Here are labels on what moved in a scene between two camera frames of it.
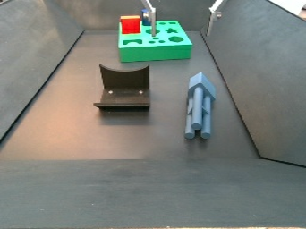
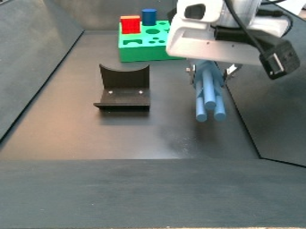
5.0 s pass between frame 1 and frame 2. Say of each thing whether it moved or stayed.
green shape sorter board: stayed
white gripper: moved
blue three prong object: moved
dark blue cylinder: stayed
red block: stayed
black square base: stayed
